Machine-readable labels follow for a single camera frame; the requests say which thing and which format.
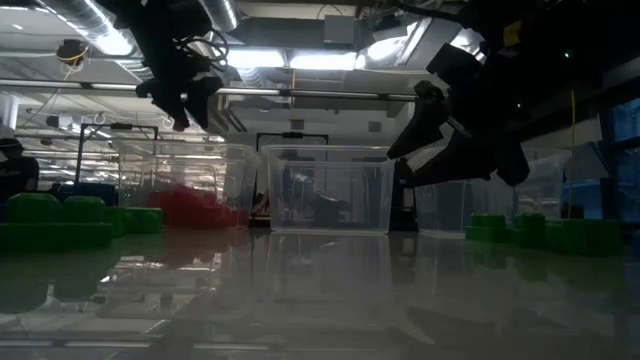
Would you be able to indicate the black gantry frame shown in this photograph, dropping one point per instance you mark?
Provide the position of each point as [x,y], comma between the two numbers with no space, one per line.
[117,126]
[292,135]

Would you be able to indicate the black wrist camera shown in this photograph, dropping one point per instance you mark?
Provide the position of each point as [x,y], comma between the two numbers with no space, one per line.
[452,65]

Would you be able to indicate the large silver air duct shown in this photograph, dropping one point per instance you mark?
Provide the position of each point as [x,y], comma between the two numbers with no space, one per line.
[385,50]

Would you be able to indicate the red toy block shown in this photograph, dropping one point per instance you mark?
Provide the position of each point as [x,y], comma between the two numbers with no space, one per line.
[220,217]
[165,212]
[192,200]

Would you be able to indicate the long green toy block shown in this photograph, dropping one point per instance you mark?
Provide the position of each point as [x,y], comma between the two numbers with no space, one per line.
[50,225]

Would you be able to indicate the silver ribbed duct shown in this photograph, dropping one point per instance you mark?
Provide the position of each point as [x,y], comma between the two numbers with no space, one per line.
[90,25]
[220,12]

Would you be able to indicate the grey wall plate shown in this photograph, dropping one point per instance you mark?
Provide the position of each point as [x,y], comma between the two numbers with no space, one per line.
[375,126]

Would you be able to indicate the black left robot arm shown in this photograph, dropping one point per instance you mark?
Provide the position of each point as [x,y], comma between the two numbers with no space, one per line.
[160,25]

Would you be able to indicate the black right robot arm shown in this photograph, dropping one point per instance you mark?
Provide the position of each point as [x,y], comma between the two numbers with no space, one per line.
[550,40]

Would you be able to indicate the clear plastic bin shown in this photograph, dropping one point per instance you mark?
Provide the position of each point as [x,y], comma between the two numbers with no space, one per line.
[545,195]
[350,175]
[150,165]

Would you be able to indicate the black frame bracket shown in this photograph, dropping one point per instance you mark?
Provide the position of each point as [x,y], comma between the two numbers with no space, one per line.
[402,205]

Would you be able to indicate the grey ceiling box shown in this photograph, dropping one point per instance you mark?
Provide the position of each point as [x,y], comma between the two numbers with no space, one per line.
[340,30]

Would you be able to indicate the blue partition panel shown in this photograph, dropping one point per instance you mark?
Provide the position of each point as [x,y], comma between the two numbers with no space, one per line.
[627,170]

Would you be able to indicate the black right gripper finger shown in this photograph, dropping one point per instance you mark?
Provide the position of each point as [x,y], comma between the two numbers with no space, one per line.
[427,117]
[480,157]

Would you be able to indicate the horizontal ceiling pipe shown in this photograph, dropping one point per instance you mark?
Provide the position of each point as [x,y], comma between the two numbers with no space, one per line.
[325,93]

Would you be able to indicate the person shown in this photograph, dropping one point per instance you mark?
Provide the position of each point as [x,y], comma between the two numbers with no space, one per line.
[17,170]

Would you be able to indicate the ceiling light panel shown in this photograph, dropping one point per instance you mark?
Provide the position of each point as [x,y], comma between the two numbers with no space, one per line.
[255,57]
[325,61]

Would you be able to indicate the small wall sign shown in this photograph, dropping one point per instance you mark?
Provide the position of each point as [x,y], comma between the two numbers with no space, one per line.
[297,124]

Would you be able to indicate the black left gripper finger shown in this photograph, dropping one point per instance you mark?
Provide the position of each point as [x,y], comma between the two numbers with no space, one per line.
[202,107]
[175,112]

